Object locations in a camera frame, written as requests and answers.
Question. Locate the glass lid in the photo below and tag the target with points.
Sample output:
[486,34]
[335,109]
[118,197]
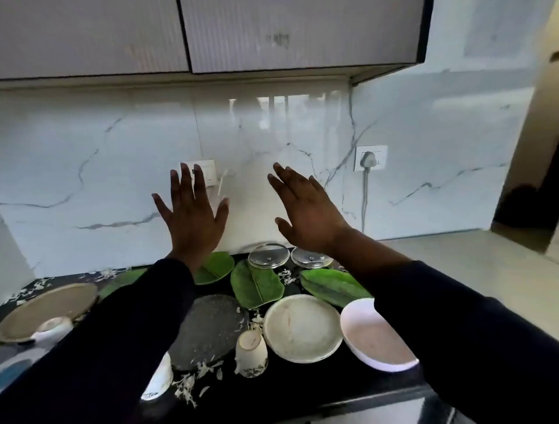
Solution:
[268,255]
[311,258]

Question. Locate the person's right forearm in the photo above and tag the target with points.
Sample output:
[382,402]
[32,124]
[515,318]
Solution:
[458,340]

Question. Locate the green leaf plate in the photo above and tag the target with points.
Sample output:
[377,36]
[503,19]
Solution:
[256,285]
[124,281]
[215,267]
[334,286]

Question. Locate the person's left forearm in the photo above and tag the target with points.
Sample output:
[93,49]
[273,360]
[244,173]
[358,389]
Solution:
[109,349]

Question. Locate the grey speckled plate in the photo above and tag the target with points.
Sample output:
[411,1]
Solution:
[207,332]

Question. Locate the grey wall cabinet door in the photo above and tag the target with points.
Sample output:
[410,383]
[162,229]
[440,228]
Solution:
[301,30]
[87,35]

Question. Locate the blue saucepan with black handle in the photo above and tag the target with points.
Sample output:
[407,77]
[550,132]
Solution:
[13,371]

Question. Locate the person's left hand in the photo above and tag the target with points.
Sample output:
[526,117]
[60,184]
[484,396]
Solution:
[192,218]

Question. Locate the person's right hand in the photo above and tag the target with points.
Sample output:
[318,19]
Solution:
[312,214]

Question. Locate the tan speckled plate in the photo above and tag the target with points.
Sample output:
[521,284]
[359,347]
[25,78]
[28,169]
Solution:
[46,310]

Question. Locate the white plug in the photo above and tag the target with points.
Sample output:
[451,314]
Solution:
[368,160]

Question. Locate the cream round plate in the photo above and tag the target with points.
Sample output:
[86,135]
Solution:
[302,328]

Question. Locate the pink bowl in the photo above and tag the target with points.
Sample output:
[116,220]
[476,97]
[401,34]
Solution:
[375,338]

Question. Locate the white wall socket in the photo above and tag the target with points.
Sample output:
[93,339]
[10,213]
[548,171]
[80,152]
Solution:
[210,172]
[381,158]

